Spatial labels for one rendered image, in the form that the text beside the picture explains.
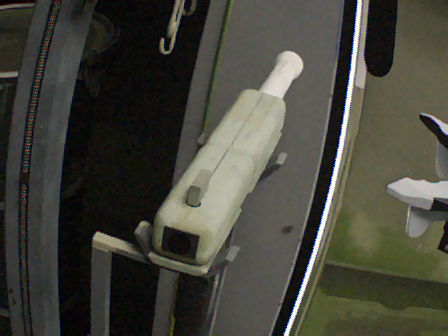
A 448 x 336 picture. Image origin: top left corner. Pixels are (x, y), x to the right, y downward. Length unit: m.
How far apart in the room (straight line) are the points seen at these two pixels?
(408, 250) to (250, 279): 1.47
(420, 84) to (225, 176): 2.17
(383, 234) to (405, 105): 0.39
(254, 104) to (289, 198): 0.40
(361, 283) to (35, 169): 2.07
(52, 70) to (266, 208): 0.61
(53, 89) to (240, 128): 0.20
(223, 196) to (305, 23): 0.53
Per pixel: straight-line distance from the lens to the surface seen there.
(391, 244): 2.98
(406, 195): 0.93
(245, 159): 0.98
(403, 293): 3.00
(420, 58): 3.11
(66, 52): 0.95
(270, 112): 1.09
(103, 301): 0.94
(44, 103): 0.97
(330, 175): 1.47
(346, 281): 2.98
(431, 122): 1.04
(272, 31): 1.41
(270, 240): 1.51
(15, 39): 2.15
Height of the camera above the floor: 1.53
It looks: 24 degrees down
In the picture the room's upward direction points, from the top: 11 degrees clockwise
